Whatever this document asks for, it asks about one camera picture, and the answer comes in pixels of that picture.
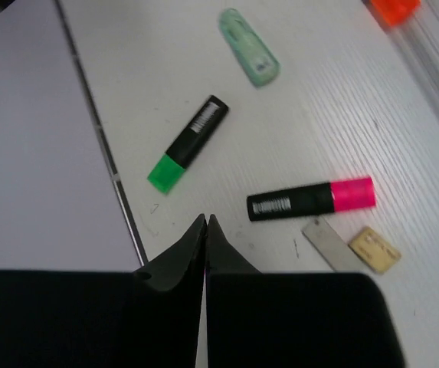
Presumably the tan yellow eraser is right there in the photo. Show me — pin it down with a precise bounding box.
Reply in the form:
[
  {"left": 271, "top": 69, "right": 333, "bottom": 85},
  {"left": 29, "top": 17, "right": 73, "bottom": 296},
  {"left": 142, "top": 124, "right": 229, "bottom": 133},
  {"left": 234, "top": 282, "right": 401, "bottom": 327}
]
[{"left": 349, "top": 226, "right": 401, "bottom": 274}]

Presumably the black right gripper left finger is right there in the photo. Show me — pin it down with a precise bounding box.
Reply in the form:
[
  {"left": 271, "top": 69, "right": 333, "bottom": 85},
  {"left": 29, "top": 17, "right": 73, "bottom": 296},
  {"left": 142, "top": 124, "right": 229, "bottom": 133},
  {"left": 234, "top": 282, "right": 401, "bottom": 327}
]
[{"left": 0, "top": 215, "right": 207, "bottom": 367}]

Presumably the green transparent correction tape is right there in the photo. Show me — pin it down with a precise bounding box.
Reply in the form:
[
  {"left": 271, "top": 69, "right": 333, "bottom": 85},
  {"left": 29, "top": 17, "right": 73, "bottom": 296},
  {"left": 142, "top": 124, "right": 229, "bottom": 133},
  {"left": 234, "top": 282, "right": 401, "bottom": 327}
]
[{"left": 218, "top": 8, "right": 280, "bottom": 87}]

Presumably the pink cap black highlighter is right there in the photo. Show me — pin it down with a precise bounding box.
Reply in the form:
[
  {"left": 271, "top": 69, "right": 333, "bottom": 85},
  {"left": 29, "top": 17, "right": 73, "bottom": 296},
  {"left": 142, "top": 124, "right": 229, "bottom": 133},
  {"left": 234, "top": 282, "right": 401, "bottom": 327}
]
[{"left": 247, "top": 176, "right": 376, "bottom": 222}]

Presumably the green cap black highlighter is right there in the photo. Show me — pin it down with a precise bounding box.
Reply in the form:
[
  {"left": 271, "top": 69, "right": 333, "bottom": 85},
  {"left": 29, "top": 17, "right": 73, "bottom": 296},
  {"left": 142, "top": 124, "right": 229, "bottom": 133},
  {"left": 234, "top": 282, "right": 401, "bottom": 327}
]
[{"left": 147, "top": 95, "right": 229, "bottom": 194}]

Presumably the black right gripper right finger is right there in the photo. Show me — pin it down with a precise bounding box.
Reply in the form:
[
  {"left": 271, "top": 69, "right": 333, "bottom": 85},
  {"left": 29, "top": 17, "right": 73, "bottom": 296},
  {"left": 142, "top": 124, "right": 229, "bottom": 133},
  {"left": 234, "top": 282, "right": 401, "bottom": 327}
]
[{"left": 205, "top": 216, "right": 405, "bottom": 367}]

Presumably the orange cap black highlighter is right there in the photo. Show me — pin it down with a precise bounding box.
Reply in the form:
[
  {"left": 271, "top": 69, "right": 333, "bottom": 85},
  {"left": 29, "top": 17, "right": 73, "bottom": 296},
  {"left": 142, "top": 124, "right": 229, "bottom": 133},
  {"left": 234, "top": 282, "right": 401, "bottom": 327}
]
[{"left": 369, "top": 0, "right": 421, "bottom": 27}]

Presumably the white eraser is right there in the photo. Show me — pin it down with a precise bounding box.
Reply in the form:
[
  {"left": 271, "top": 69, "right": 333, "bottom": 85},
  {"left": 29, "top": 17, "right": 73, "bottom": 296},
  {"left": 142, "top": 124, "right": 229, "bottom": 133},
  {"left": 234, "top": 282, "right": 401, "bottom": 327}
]
[{"left": 302, "top": 218, "right": 363, "bottom": 272}]

